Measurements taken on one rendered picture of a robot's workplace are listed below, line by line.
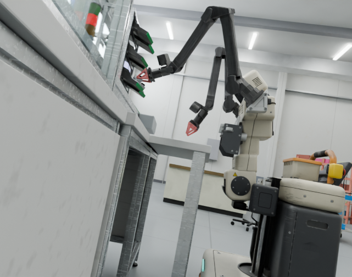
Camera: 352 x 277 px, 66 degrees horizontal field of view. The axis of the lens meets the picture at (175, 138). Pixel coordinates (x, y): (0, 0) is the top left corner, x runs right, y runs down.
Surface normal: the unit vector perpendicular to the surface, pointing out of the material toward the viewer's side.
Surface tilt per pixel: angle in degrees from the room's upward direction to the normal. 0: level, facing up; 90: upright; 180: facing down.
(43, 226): 90
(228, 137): 90
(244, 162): 90
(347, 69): 90
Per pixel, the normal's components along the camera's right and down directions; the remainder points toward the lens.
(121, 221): 0.02, -0.11
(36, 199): 0.98, 0.18
